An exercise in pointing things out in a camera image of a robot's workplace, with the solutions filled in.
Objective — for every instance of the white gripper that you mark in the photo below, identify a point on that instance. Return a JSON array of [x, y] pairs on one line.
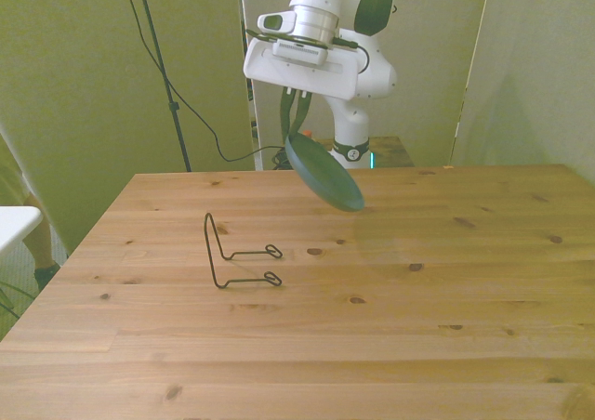
[[302, 74]]

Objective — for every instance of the teal round plate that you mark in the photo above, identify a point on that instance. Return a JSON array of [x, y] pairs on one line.
[[323, 174]]

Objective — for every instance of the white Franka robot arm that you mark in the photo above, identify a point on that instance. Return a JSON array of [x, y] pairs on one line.
[[372, 76]]

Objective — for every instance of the black tripod stand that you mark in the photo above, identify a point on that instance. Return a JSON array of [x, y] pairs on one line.
[[160, 67]]

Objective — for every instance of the pale room divider panel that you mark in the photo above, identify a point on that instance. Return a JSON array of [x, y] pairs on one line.
[[534, 76], [70, 90], [432, 43]]

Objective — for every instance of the person's bare leg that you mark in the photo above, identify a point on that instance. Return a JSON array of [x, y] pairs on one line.
[[39, 239]]

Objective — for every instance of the dark shoe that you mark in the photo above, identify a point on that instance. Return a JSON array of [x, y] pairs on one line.
[[46, 276]]

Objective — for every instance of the white furniture edge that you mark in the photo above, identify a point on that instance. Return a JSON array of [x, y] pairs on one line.
[[16, 225]]

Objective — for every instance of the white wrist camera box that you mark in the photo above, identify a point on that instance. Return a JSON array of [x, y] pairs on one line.
[[297, 52]]

